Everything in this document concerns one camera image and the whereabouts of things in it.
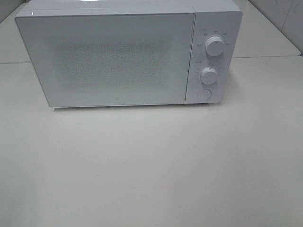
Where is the white microwave oven body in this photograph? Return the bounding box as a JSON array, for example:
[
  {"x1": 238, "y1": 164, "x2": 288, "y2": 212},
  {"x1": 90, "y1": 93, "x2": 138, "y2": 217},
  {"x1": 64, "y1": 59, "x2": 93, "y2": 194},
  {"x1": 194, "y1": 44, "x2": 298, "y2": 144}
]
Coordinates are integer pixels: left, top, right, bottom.
[{"x1": 15, "y1": 0, "x2": 242, "y2": 106}]

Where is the round white door button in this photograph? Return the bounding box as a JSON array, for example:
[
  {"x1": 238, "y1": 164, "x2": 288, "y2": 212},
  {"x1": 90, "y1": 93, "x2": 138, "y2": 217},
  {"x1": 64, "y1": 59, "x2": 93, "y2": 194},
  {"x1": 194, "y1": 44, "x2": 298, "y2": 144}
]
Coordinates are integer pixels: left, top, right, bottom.
[{"x1": 197, "y1": 88, "x2": 212, "y2": 102}]

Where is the white microwave door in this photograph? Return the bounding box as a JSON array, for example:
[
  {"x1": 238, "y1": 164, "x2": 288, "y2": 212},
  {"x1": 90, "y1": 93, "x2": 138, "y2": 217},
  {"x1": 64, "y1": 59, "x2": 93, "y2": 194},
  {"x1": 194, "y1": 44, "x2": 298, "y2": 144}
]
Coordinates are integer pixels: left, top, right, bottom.
[{"x1": 16, "y1": 13, "x2": 195, "y2": 108}]

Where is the white microwave knob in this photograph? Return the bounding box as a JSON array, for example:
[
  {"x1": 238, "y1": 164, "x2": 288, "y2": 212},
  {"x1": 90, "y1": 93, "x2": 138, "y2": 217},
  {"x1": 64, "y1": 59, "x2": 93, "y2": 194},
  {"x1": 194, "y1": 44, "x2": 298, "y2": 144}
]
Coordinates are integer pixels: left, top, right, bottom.
[
  {"x1": 199, "y1": 67, "x2": 219, "y2": 85},
  {"x1": 205, "y1": 35, "x2": 224, "y2": 57}
]

